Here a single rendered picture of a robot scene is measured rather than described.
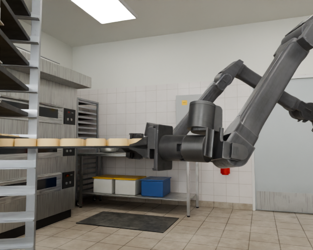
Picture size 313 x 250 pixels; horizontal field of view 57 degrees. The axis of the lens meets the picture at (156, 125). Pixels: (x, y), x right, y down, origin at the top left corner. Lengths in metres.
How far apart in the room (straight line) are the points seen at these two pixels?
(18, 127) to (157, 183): 2.14
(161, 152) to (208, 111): 0.13
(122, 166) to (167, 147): 4.80
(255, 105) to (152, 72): 4.68
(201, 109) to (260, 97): 0.15
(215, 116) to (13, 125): 3.04
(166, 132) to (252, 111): 0.20
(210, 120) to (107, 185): 4.29
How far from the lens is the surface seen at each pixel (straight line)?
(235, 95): 4.91
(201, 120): 0.60
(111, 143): 0.72
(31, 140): 0.73
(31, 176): 1.13
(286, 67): 0.77
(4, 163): 1.15
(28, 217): 1.15
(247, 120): 0.66
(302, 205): 4.98
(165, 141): 0.63
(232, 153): 0.60
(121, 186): 4.73
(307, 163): 4.92
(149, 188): 4.54
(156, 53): 5.39
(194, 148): 0.59
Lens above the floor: 1.03
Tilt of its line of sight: 4 degrees up
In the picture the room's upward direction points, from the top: straight up
